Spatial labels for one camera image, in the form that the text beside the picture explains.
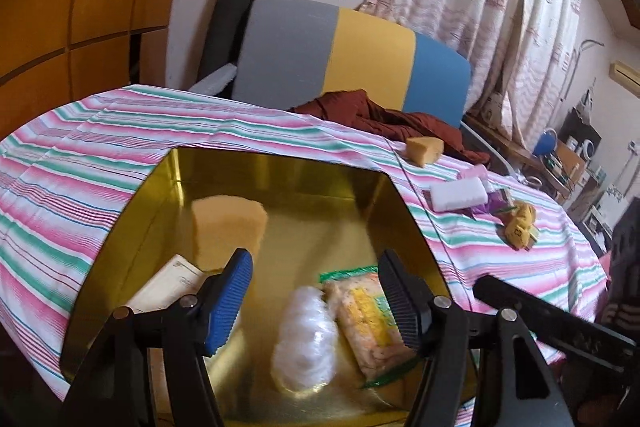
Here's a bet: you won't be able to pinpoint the yellow plush toy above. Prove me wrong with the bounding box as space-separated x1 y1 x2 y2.
503 200 539 251

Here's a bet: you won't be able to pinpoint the white plastic ball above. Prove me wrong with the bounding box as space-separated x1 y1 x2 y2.
271 286 338 397

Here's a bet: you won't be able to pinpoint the dark red cloth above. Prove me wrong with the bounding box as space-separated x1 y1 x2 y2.
291 90 490 166

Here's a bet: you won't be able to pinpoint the purple packet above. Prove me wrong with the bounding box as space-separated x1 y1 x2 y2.
471 188 515 215

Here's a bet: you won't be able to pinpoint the wall air conditioner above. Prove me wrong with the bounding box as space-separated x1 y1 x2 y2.
608 61 640 98

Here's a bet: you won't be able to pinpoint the wooden wardrobe panels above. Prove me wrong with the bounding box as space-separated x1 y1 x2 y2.
1 0 172 135

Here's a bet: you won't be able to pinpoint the tan tall sponge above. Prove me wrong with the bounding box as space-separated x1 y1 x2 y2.
191 195 268 272

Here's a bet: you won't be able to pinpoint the white rectangular block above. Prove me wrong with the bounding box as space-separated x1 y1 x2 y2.
430 178 488 212

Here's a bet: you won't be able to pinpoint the grey yellow blue chair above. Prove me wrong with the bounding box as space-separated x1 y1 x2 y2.
191 0 515 176

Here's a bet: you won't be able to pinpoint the pink plastic item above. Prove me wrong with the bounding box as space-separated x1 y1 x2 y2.
457 165 489 181

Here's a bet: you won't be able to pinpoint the gold metal tin box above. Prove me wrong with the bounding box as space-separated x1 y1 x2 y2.
60 147 448 426

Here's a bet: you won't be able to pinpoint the black foam roll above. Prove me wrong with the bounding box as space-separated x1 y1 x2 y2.
196 0 254 81

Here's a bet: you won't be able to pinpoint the green edged snack packet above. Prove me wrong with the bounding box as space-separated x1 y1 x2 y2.
319 265 416 387

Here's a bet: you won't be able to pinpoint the striped pink green tablecloth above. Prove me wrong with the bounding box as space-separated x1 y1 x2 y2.
1 86 606 400

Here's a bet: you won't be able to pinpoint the tan wedge sponge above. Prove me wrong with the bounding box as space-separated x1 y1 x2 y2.
406 136 444 167

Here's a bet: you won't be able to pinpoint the cream paper box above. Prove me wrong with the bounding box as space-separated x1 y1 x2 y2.
127 255 207 313

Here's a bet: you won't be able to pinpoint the blue cup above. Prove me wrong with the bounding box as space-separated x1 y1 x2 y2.
533 128 558 157

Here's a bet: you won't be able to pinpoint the wooden side shelf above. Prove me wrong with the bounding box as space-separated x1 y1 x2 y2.
462 115 586 204

